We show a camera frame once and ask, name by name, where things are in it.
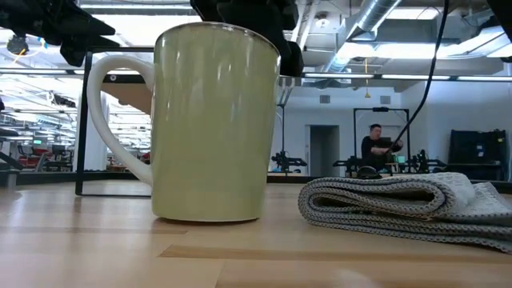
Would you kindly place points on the black cabinet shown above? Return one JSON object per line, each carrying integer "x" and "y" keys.
{"x": 480, "y": 144}

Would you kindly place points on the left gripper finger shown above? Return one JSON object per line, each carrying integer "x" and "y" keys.
{"x": 78, "y": 50}
{"x": 98, "y": 26}

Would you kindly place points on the grey folded knitted cloth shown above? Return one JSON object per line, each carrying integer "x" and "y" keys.
{"x": 384, "y": 204}

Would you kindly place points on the black background robot arm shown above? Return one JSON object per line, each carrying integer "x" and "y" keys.
{"x": 424, "y": 162}
{"x": 286, "y": 162}

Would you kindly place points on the black metal stand frame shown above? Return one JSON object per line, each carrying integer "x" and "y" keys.
{"x": 380, "y": 109}

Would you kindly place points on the person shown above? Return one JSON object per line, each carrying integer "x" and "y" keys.
{"x": 374, "y": 150}

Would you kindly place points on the large pale green mug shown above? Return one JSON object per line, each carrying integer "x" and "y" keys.
{"x": 212, "y": 128}

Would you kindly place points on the white square pillar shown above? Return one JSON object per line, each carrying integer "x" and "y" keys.
{"x": 96, "y": 160}

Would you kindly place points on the grey doorway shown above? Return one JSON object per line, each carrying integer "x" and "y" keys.
{"x": 324, "y": 152}

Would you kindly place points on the wooden shelf black metal frame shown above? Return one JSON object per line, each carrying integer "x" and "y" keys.
{"x": 82, "y": 120}

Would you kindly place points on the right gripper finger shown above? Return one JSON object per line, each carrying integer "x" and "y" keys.
{"x": 291, "y": 60}

